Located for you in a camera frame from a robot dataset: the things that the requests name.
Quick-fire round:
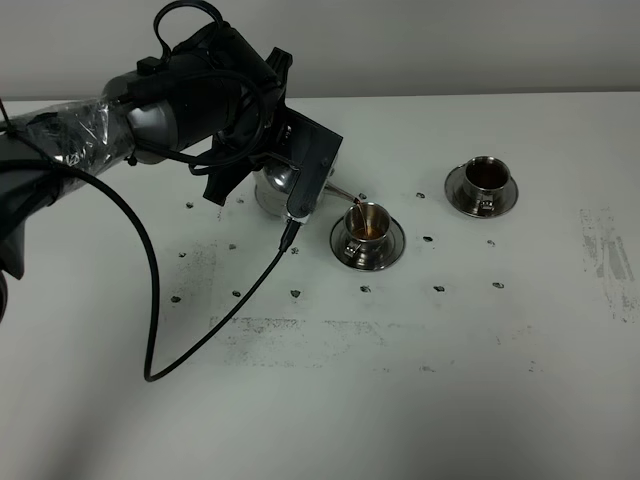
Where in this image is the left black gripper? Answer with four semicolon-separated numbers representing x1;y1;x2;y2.
164;24;293;205

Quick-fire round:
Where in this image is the stainless steel teapot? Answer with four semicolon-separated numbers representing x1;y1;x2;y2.
252;149;369;221

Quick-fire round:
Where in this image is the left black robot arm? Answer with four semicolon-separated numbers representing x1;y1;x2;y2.
1;21;293;279

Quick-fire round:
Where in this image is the near steel teacup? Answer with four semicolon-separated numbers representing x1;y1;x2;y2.
343;202;391;258

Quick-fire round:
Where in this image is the steel teacup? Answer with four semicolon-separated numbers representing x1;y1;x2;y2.
462;156;511;211
343;202;391;258

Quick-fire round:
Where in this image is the near steel cup saucer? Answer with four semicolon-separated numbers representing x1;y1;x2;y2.
330;202;406;272

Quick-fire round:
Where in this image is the steel cup saucer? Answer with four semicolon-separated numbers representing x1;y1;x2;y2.
444;156;519;219
330;202;406;272

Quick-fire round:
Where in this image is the far steel cup saucer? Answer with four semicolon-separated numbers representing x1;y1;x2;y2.
444;156;519;219

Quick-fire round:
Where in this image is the far steel teacup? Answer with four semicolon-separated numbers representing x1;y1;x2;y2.
462;156;511;211

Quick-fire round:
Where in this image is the black zip tie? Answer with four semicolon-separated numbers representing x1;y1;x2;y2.
0;100;15;136

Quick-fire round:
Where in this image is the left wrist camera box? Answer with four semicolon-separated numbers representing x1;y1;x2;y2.
281;108;343;223

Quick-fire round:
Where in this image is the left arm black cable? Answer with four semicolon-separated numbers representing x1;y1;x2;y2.
19;0;304;383

